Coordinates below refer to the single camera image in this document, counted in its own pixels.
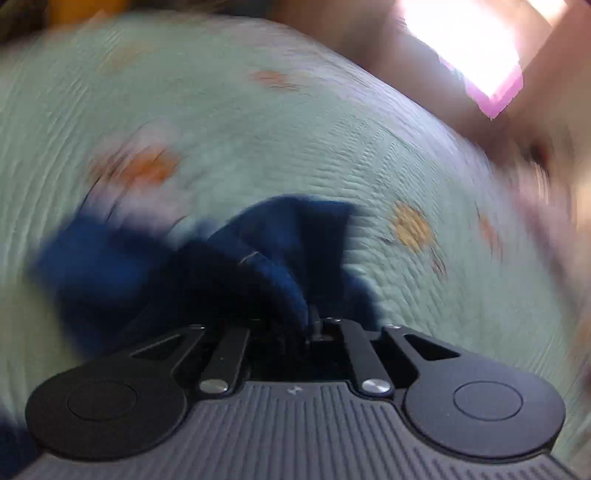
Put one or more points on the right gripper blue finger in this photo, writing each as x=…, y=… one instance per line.
x=316, y=326

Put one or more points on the blue knit sweater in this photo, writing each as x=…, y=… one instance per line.
x=190, y=339

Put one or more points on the green quilted bee bedspread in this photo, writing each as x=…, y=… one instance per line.
x=256, y=110

